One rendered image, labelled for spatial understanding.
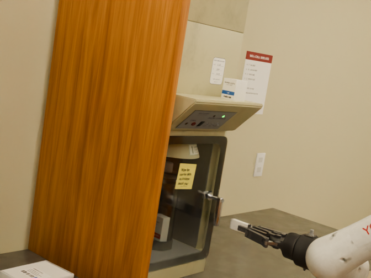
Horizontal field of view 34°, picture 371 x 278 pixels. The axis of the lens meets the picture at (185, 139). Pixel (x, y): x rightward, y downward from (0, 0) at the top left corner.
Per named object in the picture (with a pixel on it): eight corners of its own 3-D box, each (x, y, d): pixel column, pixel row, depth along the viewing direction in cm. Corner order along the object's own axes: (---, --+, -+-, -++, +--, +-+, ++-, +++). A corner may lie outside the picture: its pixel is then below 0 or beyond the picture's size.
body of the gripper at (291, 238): (309, 233, 168) (281, 224, 174) (294, 237, 161) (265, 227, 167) (305, 258, 169) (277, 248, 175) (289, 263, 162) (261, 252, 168)
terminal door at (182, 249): (138, 273, 169) (159, 135, 164) (206, 257, 192) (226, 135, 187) (140, 274, 169) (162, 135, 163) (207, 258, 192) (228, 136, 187)
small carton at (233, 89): (220, 97, 176) (223, 77, 176) (232, 99, 180) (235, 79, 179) (233, 100, 173) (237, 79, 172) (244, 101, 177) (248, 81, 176)
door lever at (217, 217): (207, 220, 188) (202, 222, 186) (212, 191, 187) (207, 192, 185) (221, 226, 184) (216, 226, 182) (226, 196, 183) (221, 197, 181)
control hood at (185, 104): (157, 128, 163) (163, 91, 162) (228, 129, 188) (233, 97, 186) (189, 137, 156) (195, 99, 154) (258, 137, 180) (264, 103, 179)
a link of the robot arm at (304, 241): (306, 277, 159) (322, 271, 166) (314, 235, 157) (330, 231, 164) (286, 270, 163) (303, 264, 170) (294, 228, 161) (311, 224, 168)
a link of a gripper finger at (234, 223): (249, 235, 176) (248, 235, 175) (230, 228, 180) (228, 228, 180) (251, 225, 176) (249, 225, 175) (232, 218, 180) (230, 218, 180)
